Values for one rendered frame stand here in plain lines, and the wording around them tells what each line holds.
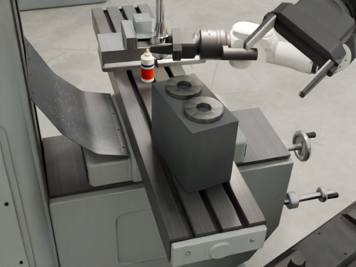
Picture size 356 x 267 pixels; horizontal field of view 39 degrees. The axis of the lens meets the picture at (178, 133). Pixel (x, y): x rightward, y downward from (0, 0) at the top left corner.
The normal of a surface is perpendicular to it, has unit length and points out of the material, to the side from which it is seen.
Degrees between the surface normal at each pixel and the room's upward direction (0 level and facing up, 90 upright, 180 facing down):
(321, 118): 0
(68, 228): 90
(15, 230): 88
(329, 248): 0
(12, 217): 88
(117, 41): 0
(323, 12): 35
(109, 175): 90
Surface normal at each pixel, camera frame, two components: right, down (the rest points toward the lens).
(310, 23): -0.07, -0.29
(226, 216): 0.04, -0.78
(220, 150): 0.44, 0.57
